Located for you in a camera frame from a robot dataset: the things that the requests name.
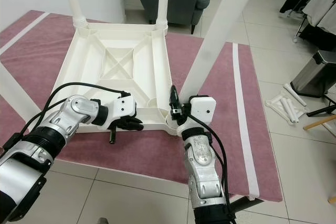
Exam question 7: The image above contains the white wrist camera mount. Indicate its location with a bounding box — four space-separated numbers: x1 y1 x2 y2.
108 94 139 120
181 95 216 141

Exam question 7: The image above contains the white plastic tube bundle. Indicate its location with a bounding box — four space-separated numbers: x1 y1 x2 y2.
265 82 306 126

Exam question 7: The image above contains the white plastic children table top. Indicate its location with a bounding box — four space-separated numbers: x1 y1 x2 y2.
50 21 183 133

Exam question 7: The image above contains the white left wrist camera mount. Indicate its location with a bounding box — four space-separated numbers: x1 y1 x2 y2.
108 94 139 120

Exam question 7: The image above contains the steel trash bin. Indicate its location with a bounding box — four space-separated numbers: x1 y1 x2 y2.
290 50 336 98

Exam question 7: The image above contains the dark grey armchair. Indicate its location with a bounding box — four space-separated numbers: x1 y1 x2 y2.
130 0 211 34

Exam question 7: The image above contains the black tripod stand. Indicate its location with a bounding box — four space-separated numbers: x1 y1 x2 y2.
307 106 336 118

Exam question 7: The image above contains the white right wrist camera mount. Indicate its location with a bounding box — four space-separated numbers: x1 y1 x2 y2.
181 95 216 141

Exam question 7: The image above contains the maroon cloth with white stripes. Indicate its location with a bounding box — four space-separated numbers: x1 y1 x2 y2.
0 10 284 204

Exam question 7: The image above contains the light wooden stick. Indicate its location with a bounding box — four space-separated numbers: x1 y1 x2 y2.
303 115 336 131

